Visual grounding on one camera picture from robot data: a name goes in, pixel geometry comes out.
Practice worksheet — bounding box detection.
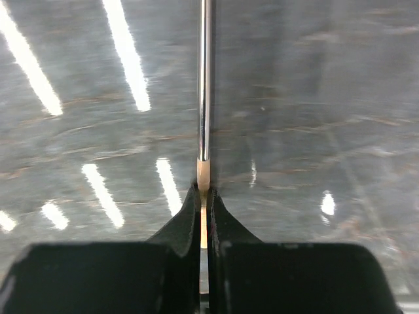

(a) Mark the metal chopstick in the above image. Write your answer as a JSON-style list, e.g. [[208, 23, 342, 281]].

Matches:
[[195, 0, 213, 249]]

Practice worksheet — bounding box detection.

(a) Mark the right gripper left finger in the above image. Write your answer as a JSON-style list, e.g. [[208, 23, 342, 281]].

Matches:
[[1, 186, 200, 313]]

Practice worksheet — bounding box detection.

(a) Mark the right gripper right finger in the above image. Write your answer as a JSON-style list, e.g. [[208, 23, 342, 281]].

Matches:
[[207, 188, 401, 313]]

